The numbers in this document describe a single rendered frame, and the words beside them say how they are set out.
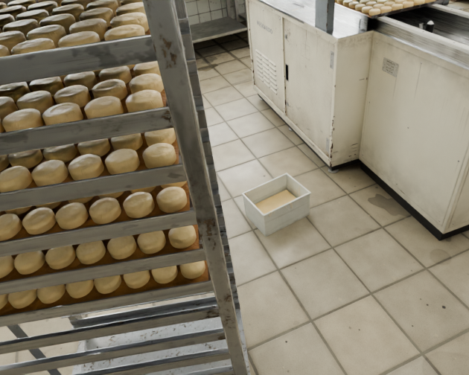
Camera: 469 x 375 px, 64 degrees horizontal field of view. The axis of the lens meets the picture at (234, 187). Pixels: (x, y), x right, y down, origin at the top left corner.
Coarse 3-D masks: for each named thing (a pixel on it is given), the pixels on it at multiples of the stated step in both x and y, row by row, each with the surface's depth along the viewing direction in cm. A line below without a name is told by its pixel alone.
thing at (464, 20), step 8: (424, 8) 184; (432, 8) 180; (440, 8) 176; (448, 8) 173; (424, 16) 186; (432, 16) 182; (440, 16) 177; (448, 16) 173; (456, 16) 169; (464, 16) 165; (448, 24) 174; (456, 24) 170; (464, 24) 166
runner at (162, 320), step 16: (128, 320) 79; (144, 320) 76; (160, 320) 76; (176, 320) 77; (192, 320) 77; (32, 336) 79; (48, 336) 75; (64, 336) 76; (80, 336) 76; (96, 336) 77; (0, 352) 76
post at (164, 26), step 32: (160, 0) 37; (160, 32) 39; (160, 64) 41; (192, 96) 45; (192, 128) 47; (192, 160) 50; (192, 192) 53; (224, 256) 65; (224, 288) 67; (224, 320) 73
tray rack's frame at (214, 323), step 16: (208, 320) 147; (240, 320) 145; (16, 336) 106; (112, 336) 146; (128, 336) 145; (144, 336) 144; (160, 336) 144; (240, 336) 140; (32, 352) 112; (160, 352) 139; (176, 352) 138; (192, 352) 137; (80, 368) 137; (96, 368) 137; (176, 368) 133; (192, 368) 133; (208, 368) 132
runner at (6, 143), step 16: (128, 112) 48; (144, 112) 48; (160, 112) 48; (32, 128) 48; (48, 128) 48; (64, 128) 48; (80, 128) 48; (96, 128) 48; (112, 128) 49; (128, 128) 49; (144, 128) 49; (160, 128) 49; (0, 144) 48; (16, 144) 48; (32, 144) 49; (48, 144) 49; (64, 144) 49
